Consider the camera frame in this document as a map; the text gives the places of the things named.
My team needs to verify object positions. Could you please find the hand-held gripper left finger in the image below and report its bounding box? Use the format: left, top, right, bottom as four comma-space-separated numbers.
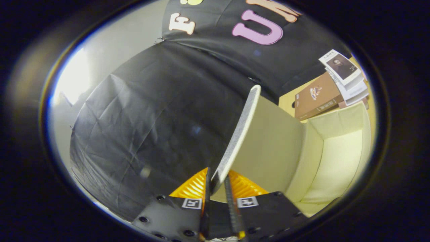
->
132, 167, 211, 242

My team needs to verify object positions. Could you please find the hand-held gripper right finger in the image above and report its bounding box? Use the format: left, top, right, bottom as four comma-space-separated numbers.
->
224, 170, 308, 242

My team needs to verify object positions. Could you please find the beige fabric storage box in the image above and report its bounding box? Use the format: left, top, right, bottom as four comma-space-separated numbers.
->
210, 85, 372, 217

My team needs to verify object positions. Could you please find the black backdrop cloth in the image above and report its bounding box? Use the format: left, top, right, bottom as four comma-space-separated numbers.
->
69, 0, 353, 222

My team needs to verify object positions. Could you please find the brown cover book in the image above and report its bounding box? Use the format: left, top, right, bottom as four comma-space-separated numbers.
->
295, 72, 344, 121

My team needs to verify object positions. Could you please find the reddish spine book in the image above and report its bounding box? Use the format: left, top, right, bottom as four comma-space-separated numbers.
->
338, 91, 370, 109

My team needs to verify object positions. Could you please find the plain white book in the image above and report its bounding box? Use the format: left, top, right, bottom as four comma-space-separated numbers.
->
325, 67, 368, 101

